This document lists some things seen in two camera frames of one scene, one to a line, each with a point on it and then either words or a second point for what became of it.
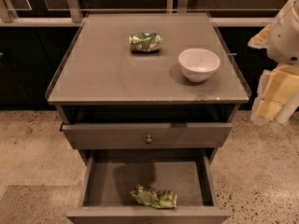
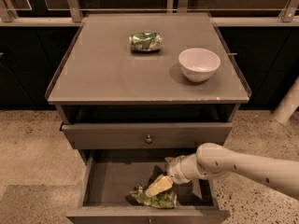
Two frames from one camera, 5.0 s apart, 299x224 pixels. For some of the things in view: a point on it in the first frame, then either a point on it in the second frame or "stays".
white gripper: (286, 41) → (175, 171)
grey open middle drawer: (113, 175) stays
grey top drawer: (142, 135) stays
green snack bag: (159, 199) stays
